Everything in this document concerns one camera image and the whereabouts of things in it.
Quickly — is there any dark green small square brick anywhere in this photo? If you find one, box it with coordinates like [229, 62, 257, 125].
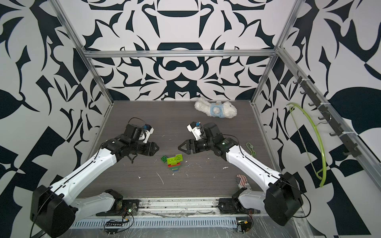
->
[161, 155, 168, 163]

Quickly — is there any lime long lego brick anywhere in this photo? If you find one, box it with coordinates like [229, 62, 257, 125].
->
[167, 157, 176, 164]

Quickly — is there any red lego brick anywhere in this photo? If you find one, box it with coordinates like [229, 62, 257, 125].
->
[168, 163, 180, 168]

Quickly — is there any lime square lego brick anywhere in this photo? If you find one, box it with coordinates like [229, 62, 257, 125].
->
[175, 154, 183, 163]

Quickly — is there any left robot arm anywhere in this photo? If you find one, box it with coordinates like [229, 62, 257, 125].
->
[30, 124, 159, 238]

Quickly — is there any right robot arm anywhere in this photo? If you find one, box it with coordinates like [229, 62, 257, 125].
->
[178, 122, 304, 226]

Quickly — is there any white plush toy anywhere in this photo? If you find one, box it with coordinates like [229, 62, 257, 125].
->
[194, 98, 238, 119]

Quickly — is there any american flag item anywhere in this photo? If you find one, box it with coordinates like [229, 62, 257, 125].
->
[235, 174, 250, 189]

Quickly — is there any black connector box left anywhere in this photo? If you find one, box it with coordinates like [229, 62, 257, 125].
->
[103, 220, 124, 229]

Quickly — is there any black connector box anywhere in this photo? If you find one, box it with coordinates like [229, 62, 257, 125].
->
[103, 220, 124, 229]
[236, 220, 253, 234]

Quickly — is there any black connector box right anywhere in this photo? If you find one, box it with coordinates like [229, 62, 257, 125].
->
[236, 220, 253, 234]

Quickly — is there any green plastic hanger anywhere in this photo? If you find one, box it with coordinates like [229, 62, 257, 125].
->
[287, 102, 327, 187]

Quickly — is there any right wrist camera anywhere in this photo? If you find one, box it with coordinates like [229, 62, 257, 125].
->
[187, 122, 203, 141]

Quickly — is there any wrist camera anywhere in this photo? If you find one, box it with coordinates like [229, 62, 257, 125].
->
[139, 124, 154, 144]
[187, 122, 203, 141]

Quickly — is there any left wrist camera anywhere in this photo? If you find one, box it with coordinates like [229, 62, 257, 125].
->
[139, 124, 154, 144]

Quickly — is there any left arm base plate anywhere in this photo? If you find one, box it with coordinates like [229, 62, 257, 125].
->
[96, 199, 140, 217]

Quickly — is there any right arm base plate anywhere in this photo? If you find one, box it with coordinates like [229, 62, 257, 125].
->
[217, 198, 261, 215]

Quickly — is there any black wall hook rack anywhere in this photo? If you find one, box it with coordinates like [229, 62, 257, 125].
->
[294, 72, 362, 158]

